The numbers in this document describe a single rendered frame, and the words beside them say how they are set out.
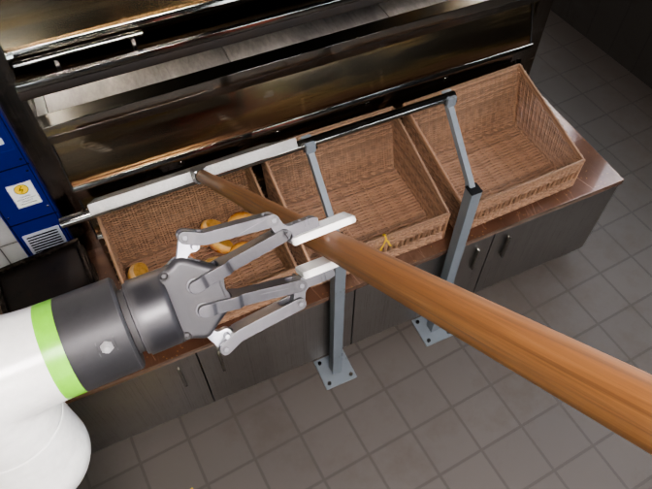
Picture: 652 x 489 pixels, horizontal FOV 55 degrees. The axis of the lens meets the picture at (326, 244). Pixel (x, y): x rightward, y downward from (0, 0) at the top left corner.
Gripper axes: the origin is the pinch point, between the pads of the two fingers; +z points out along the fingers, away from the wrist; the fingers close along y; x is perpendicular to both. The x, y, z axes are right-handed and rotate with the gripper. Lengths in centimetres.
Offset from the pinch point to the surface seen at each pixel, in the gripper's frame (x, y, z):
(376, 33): -142, -20, 79
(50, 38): -123, -42, -20
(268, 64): -143, -21, 40
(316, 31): -149, -27, 61
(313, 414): -165, 115, 21
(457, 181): -157, 43, 105
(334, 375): -173, 107, 36
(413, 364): -166, 114, 69
